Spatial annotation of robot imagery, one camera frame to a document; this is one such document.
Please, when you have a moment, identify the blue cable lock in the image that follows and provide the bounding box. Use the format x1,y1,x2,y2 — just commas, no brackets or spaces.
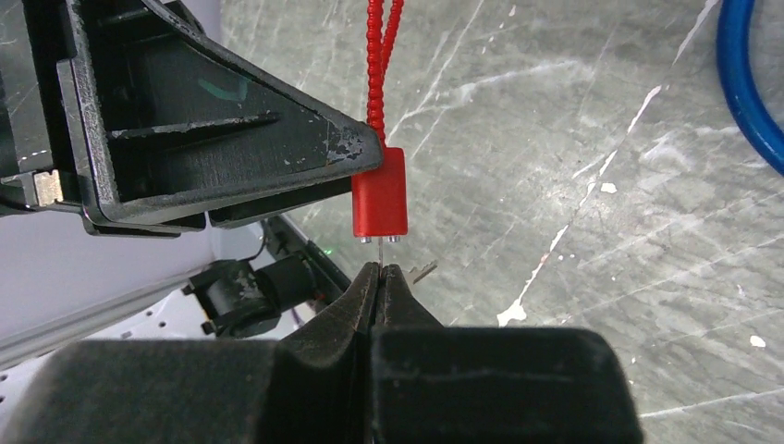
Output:
716,0,783,174

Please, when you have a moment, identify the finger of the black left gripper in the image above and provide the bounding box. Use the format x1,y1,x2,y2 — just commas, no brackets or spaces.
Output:
82,178,351,238

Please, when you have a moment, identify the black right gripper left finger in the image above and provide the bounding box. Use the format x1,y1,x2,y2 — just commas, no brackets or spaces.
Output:
1,263,380,443

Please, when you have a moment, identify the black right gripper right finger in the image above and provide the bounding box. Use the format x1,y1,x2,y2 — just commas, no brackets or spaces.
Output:
370,265,644,443

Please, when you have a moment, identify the red cable padlock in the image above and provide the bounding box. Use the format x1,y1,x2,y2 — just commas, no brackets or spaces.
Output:
351,0,409,243

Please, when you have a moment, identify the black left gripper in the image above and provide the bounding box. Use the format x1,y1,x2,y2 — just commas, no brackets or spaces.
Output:
1,1,382,225

